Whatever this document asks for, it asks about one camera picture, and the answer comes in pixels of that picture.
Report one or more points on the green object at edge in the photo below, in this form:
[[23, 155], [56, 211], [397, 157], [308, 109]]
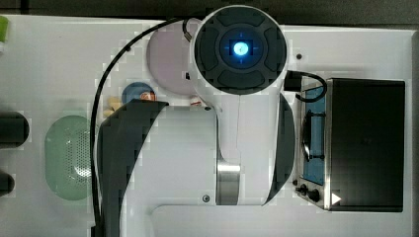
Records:
[[4, 22]]

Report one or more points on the lilac round plate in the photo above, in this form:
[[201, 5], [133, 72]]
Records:
[[167, 59]]

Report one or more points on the black round pot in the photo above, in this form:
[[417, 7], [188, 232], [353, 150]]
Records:
[[7, 183]]

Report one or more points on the black round pan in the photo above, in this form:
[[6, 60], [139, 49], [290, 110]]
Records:
[[14, 129]]

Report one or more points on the green perforated strainer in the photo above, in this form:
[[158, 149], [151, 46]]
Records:
[[67, 157]]

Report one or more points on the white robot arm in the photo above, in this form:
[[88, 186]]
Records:
[[235, 149]]

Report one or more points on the blue small bowl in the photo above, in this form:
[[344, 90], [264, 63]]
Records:
[[134, 90]]

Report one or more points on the yellow banana toy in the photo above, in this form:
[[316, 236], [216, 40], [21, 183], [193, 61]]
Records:
[[114, 104]]

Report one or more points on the black toaster oven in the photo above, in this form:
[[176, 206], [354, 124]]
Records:
[[351, 145]]

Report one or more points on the orange slice toy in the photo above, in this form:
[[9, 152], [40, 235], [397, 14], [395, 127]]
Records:
[[148, 96]]

